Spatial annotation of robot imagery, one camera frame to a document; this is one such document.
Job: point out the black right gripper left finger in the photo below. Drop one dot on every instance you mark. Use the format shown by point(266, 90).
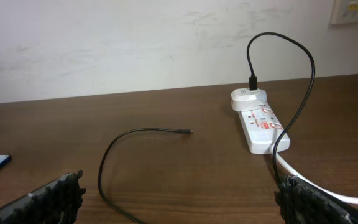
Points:
point(55, 202)

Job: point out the white charger adapter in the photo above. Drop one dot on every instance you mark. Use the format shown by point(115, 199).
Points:
point(244, 99)

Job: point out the white power strip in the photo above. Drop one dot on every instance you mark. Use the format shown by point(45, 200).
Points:
point(261, 128)

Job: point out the white wall socket plate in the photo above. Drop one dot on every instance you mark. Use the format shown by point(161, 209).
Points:
point(344, 12)

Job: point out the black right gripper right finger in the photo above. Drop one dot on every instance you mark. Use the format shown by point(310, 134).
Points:
point(303, 203)

